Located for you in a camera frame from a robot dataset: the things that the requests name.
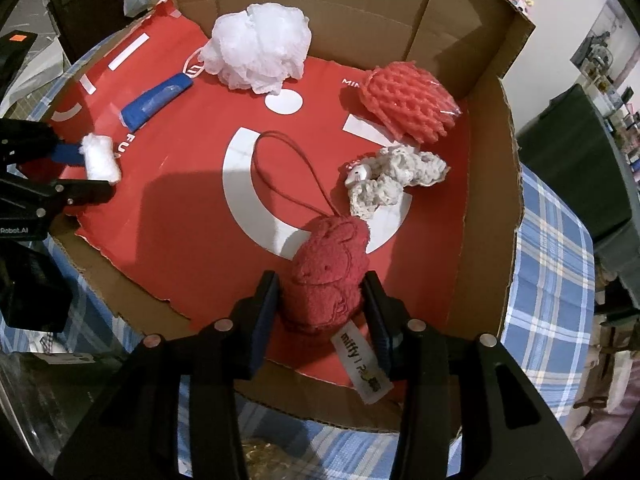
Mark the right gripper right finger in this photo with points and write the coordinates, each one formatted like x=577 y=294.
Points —
x=507 y=430

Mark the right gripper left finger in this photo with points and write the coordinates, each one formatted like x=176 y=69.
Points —
x=131 y=431

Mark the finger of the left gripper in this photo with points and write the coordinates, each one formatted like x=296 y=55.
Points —
x=25 y=141
x=26 y=194

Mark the white cloth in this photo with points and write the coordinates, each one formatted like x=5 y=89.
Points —
x=100 y=161

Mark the red plush miffy keychain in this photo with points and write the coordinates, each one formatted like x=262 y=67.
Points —
x=326 y=273

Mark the blue tissue packet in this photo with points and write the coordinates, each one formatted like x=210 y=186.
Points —
x=139 y=111

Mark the blue plaid tablecloth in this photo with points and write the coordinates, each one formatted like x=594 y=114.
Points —
x=548 y=326

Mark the small jar with gold beads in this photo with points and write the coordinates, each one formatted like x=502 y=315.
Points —
x=266 y=461

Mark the white mesh bath pouf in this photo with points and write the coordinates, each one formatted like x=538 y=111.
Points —
x=256 y=49

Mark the cream scrunchie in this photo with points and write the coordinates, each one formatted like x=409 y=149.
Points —
x=380 y=180

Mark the cardboard box with red liner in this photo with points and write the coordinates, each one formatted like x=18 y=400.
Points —
x=217 y=188

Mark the dark green covered side table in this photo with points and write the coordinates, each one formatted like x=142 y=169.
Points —
x=569 y=147

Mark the red foam net sleeve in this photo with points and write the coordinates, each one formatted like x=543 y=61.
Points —
x=409 y=101

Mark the wall mirror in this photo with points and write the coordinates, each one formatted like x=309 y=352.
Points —
x=611 y=46

